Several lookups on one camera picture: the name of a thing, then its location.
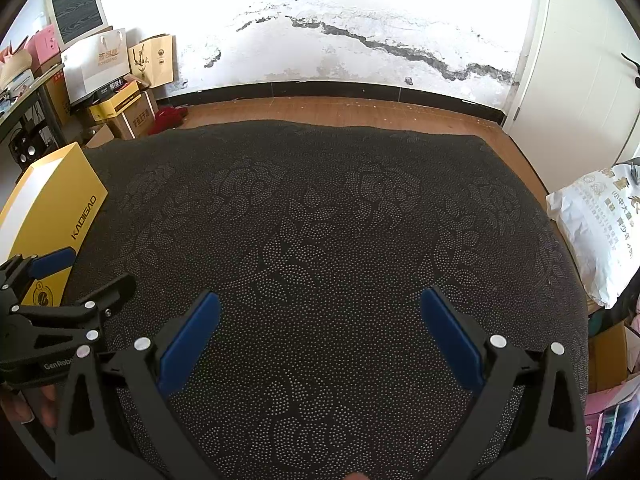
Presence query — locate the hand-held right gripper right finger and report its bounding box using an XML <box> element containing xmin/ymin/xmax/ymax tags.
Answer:
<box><xmin>420</xmin><ymin>285</ymin><xmax>588</xmax><ymax>480</ymax></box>

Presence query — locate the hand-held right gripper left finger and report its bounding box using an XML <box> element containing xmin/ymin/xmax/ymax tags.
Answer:
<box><xmin>54</xmin><ymin>290</ymin><xmax>222</xmax><ymax>480</ymax></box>

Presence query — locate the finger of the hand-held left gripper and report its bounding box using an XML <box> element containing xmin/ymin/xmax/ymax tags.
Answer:
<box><xmin>7</xmin><ymin>275</ymin><xmax>137</xmax><ymax>330</ymax></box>
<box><xmin>0</xmin><ymin>247</ymin><xmax>77</xmax><ymax>306</ymax></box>

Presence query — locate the yellow and white box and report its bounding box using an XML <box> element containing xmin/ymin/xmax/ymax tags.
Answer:
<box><xmin>0</xmin><ymin>142</ymin><xmax>109</xmax><ymax>311</ymax></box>

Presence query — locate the person's left hand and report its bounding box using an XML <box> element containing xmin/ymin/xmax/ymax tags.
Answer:
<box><xmin>0</xmin><ymin>385</ymin><xmax>63</xmax><ymax>433</ymax></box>

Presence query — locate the black speaker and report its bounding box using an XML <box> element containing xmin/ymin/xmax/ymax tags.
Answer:
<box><xmin>9</xmin><ymin>129</ymin><xmax>45</xmax><ymax>169</ymax></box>

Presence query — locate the open cardboard box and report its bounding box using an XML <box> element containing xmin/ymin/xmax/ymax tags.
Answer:
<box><xmin>587</xmin><ymin>319</ymin><xmax>632</xmax><ymax>394</ymax></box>

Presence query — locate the black desk with pale top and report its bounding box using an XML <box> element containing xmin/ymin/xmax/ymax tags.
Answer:
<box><xmin>0</xmin><ymin>62</ymin><xmax>67</xmax><ymax>147</ymax></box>

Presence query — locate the dark patterned cloth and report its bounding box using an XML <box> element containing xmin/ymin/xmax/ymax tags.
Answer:
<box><xmin>55</xmin><ymin>120</ymin><xmax>592</xmax><ymax>480</ymax></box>

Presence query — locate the brown box with red print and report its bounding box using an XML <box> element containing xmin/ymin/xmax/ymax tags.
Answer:
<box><xmin>42</xmin><ymin>67</ymin><xmax>72</xmax><ymax>132</ymax></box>

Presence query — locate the brown cardboard box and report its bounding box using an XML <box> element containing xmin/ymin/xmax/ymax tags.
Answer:
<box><xmin>107</xmin><ymin>91</ymin><xmax>159</xmax><ymax>140</ymax></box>

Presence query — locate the yellow cardboard box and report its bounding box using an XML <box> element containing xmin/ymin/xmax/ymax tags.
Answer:
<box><xmin>84</xmin><ymin>81</ymin><xmax>142</xmax><ymax>122</ymax></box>

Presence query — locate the red cloth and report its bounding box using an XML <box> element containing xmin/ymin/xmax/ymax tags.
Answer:
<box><xmin>148</xmin><ymin>105</ymin><xmax>190</xmax><ymax>136</ymax></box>

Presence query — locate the pink and blue carton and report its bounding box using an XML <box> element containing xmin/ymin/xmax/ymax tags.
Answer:
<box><xmin>584</xmin><ymin>389</ymin><xmax>640</xmax><ymax>477</ymax></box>

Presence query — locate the white printed plastic bag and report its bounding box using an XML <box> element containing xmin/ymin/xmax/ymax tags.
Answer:
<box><xmin>545</xmin><ymin>162</ymin><xmax>640</xmax><ymax>310</ymax></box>

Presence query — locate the woven basket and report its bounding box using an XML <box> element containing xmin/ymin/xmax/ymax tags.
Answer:
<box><xmin>0</xmin><ymin>46</ymin><xmax>34</xmax><ymax>92</ymax></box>

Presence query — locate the white paper bag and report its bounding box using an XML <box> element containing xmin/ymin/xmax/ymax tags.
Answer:
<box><xmin>60</xmin><ymin>28</ymin><xmax>132</xmax><ymax>107</ymax></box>

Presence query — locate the pink box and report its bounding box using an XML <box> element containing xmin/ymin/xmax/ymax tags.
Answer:
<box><xmin>24</xmin><ymin>24</ymin><xmax>62</xmax><ymax>75</ymax></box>

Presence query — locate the brown paper bag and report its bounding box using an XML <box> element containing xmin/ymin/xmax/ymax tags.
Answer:
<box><xmin>128</xmin><ymin>33</ymin><xmax>176</xmax><ymax>89</ymax></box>

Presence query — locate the framed blackboard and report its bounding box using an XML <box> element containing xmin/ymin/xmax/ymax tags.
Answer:
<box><xmin>43</xmin><ymin>0</ymin><xmax>110</xmax><ymax>47</ymax></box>

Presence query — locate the white door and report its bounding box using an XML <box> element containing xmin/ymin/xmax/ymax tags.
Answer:
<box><xmin>502</xmin><ymin>0</ymin><xmax>640</xmax><ymax>176</ymax></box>

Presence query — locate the black door handle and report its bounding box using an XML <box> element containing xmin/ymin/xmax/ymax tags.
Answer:
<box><xmin>621</xmin><ymin>51</ymin><xmax>640</xmax><ymax>89</ymax></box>

